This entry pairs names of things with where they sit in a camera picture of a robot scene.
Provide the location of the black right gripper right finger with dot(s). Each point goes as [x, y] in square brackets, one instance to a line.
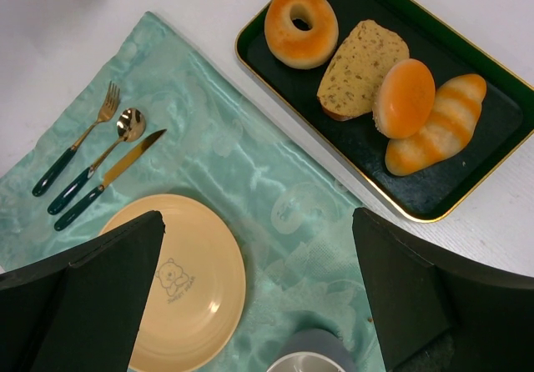
[435, 310]

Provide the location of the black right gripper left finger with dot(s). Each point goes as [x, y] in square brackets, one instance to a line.
[80, 310]

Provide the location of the striped long bread roll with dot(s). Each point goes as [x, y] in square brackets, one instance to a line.
[447, 131]

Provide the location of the seeded bread slice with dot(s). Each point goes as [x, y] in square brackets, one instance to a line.
[351, 82]

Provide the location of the purple mug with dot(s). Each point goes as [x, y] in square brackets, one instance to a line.
[313, 350]

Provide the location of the yellow round plate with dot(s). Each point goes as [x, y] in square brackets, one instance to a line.
[198, 290]

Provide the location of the dark green serving tray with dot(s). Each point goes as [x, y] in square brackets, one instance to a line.
[429, 195]

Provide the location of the round orange bun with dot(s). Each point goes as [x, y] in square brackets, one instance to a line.
[404, 100]

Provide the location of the teal patterned placemat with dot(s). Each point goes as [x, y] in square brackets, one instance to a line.
[291, 218]

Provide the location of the orange bagel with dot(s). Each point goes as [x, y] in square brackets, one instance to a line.
[302, 34]

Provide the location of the gold knife green handle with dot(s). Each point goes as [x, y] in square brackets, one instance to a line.
[122, 165]

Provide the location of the gold spoon green handle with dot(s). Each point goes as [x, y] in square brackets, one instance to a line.
[130, 127]

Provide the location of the gold fork green handle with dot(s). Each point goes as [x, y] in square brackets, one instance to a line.
[106, 112]

